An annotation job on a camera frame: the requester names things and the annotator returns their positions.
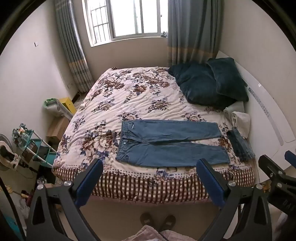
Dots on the floral bed blanket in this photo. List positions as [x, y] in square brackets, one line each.
[138, 97]

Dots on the dark slipper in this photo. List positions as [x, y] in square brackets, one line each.
[167, 222]
[146, 220]

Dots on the bottles on rack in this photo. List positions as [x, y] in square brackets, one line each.
[19, 134]

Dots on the yellow box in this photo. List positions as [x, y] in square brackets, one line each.
[68, 104]

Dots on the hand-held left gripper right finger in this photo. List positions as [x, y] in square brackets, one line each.
[210, 183]

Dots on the grey-blue striped curtain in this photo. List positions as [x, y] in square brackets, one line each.
[192, 30]
[71, 46]

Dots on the teal shelf rack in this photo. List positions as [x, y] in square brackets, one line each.
[34, 143]

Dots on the white headboard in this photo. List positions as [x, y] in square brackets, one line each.
[266, 97]

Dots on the window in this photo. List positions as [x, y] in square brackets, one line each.
[129, 18]

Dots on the clear bin with green lid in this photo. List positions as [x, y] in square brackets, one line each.
[52, 106]

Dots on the folded dark denim jeans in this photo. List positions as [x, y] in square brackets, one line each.
[240, 144]

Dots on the cream cloth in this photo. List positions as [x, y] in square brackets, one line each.
[242, 122]

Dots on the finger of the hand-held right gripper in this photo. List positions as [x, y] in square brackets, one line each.
[272, 167]
[291, 157]

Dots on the standing fan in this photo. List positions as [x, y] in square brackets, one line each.
[4, 141]

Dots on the cardboard box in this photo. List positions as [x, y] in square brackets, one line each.
[57, 127]

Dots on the person's pink clothing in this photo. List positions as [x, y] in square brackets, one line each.
[148, 235]

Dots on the light green towel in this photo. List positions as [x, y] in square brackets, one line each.
[235, 107]

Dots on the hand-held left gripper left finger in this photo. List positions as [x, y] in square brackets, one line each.
[89, 183]

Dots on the blue denim pants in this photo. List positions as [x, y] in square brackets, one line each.
[166, 153]

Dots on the dark teal pillow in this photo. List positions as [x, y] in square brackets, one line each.
[196, 85]
[229, 76]

